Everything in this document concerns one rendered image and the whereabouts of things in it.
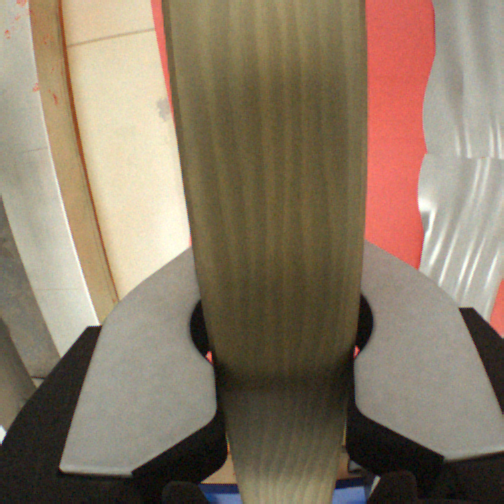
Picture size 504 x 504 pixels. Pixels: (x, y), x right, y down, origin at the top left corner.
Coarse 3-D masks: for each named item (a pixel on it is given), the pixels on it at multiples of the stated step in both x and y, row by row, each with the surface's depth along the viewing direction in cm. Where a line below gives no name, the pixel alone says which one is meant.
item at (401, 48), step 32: (160, 0) 17; (384, 0) 17; (416, 0) 17; (160, 32) 18; (384, 32) 18; (416, 32) 17; (384, 64) 18; (416, 64) 18; (384, 96) 19; (416, 96) 19; (384, 128) 20; (416, 128) 20
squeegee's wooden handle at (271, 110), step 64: (192, 0) 5; (256, 0) 5; (320, 0) 5; (192, 64) 5; (256, 64) 5; (320, 64) 5; (192, 128) 6; (256, 128) 6; (320, 128) 6; (192, 192) 6; (256, 192) 6; (320, 192) 6; (256, 256) 7; (320, 256) 7; (256, 320) 7; (320, 320) 7; (256, 384) 8; (320, 384) 8; (256, 448) 9; (320, 448) 9
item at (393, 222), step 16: (368, 160) 21; (384, 160) 21; (400, 160) 21; (416, 160) 21; (368, 176) 21; (384, 176) 21; (400, 176) 21; (416, 176) 21; (368, 192) 22; (384, 192) 22; (400, 192) 22; (416, 192) 22; (368, 208) 22; (384, 208) 22; (400, 208) 22; (416, 208) 22; (368, 224) 23; (384, 224) 23; (400, 224) 23; (416, 224) 23; (368, 240) 23; (384, 240) 23; (400, 240) 23; (416, 240) 23; (400, 256) 24; (416, 256) 24; (496, 304) 25; (496, 320) 26; (208, 352) 28
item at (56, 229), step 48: (0, 0) 14; (48, 0) 15; (0, 48) 15; (48, 48) 16; (0, 96) 16; (48, 96) 17; (0, 144) 17; (48, 144) 17; (0, 192) 18; (48, 192) 18; (48, 240) 20; (96, 240) 23; (48, 288) 21; (96, 288) 22
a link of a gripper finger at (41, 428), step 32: (64, 384) 7; (32, 416) 6; (64, 416) 6; (0, 448) 6; (32, 448) 6; (0, 480) 5; (32, 480) 5; (64, 480) 5; (96, 480) 5; (128, 480) 5
